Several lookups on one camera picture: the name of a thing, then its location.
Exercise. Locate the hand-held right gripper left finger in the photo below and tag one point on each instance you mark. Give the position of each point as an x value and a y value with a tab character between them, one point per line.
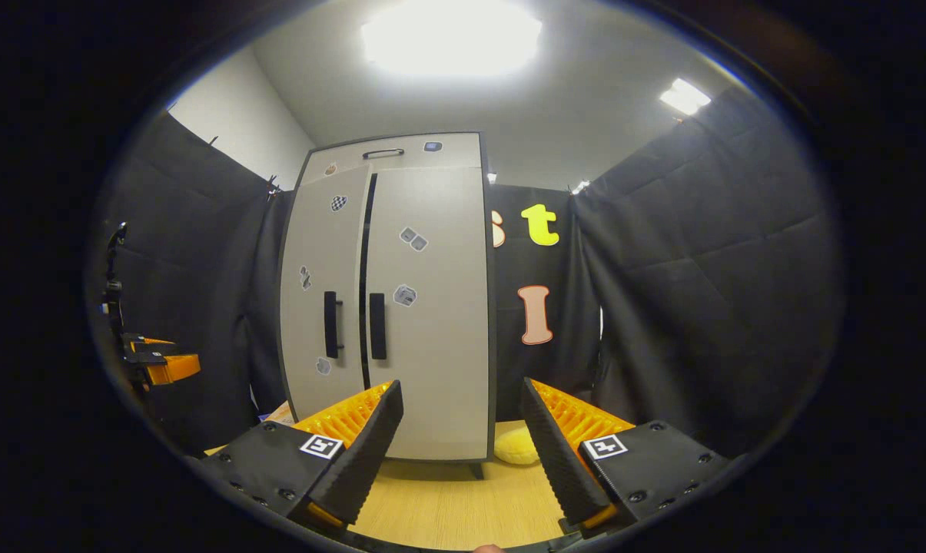
370	453

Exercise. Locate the large ceiling light panel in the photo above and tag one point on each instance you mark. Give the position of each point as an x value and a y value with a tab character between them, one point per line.
451	34

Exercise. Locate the grey shoe cabinet door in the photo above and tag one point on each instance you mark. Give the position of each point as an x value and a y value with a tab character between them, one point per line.
316	253
447	346

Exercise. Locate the grey cabinet drawer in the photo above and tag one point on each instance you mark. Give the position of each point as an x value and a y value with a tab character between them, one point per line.
455	157

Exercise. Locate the grey shoe cabinet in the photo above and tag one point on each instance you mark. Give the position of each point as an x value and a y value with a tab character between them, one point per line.
432	361

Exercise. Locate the small ceiling light panel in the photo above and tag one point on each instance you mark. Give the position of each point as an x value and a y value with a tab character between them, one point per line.
685	97

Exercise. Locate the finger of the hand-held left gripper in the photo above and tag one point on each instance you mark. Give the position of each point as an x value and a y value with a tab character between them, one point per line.
172	369
149	344

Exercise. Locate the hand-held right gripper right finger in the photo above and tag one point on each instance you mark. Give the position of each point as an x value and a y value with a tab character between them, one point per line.
555	453

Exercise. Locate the yellow plush object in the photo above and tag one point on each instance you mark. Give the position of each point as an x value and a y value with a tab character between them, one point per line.
516	447

